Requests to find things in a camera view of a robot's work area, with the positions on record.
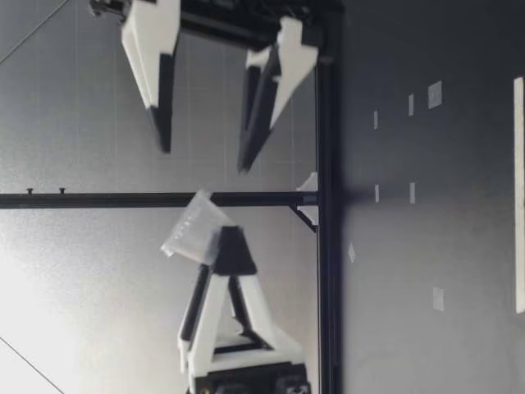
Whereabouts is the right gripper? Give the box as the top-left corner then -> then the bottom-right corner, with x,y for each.
121,0 -> 320,174

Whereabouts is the white corner bracket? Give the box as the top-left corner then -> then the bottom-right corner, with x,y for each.
294,171 -> 319,195
295,204 -> 319,229

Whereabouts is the clear plastic cup with lid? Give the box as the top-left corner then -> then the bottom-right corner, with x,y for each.
159,189 -> 244,264

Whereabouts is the black frame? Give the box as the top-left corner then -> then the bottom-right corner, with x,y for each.
0,0 -> 346,394

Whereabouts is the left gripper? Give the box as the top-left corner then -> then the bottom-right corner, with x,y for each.
177,225 -> 313,394

